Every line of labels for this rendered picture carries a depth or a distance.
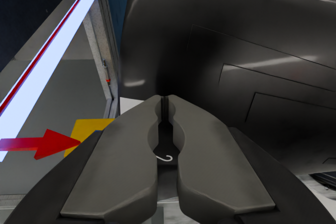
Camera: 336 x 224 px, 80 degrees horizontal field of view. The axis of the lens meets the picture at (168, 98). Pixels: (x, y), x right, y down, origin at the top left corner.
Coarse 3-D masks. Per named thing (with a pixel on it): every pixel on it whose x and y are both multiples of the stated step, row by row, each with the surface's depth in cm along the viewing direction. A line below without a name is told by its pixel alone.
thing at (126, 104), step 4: (120, 100) 15; (124, 100) 15; (128, 100) 15; (132, 100) 15; (136, 100) 15; (140, 100) 15; (120, 104) 15; (124, 104) 15; (128, 104) 15; (132, 104) 15; (136, 104) 15; (120, 108) 15; (124, 108) 15; (128, 108) 15; (120, 112) 16
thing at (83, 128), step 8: (80, 120) 43; (88, 120) 43; (96, 120) 43; (104, 120) 43; (112, 120) 43; (80, 128) 42; (88, 128) 42; (96, 128) 42; (72, 136) 40; (80, 136) 40
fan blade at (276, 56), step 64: (128, 0) 12; (192, 0) 12; (256, 0) 11; (320, 0) 11; (128, 64) 14; (192, 64) 13; (256, 64) 13; (320, 64) 12; (256, 128) 15; (320, 128) 14
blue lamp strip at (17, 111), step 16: (80, 0) 31; (80, 16) 30; (64, 32) 25; (48, 48) 22; (64, 48) 25; (48, 64) 21; (32, 80) 19; (16, 96) 17; (32, 96) 19; (16, 112) 16; (0, 128) 15; (16, 128) 16; (0, 160) 15
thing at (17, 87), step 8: (72, 8) 28; (56, 32) 24; (48, 40) 22; (40, 56) 20; (32, 64) 19; (24, 72) 18; (24, 80) 18; (16, 88) 17; (8, 96) 16; (8, 104) 16; (0, 112) 15
